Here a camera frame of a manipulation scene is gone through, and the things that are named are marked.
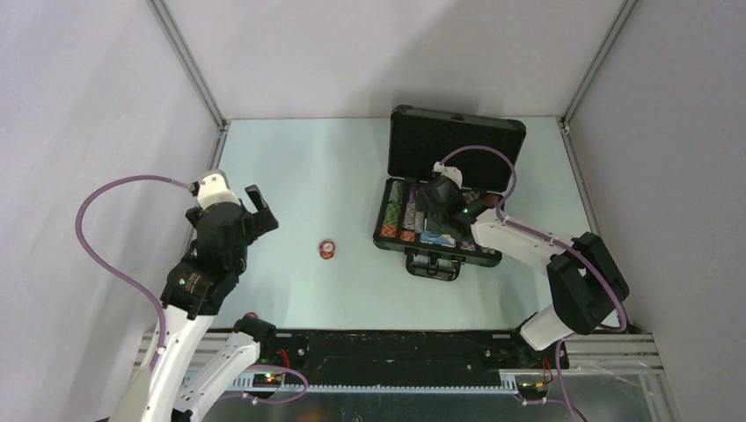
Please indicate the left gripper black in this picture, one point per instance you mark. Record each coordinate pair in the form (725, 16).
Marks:
(263, 220)

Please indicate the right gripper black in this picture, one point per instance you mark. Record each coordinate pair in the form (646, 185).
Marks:
(429, 223)

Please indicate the black poker set case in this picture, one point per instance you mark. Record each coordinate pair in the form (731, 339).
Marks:
(482, 148)

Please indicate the red poker chip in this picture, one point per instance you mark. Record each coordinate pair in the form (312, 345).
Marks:
(327, 256)
(327, 246)

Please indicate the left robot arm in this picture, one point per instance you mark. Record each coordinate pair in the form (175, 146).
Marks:
(195, 290)

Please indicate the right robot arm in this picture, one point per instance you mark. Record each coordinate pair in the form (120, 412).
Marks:
(586, 286)

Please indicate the purple chip stack row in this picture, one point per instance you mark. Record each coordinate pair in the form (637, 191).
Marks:
(413, 220)

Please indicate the blue card deck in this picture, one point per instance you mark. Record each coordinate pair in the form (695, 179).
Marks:
(443, 240)

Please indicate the green chip stack row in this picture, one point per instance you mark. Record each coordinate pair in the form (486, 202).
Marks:
(393, 210)

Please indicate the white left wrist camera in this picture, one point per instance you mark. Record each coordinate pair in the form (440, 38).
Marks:
(213, 188)

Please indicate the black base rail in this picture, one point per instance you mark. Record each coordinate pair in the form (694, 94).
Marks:
(406, 359)

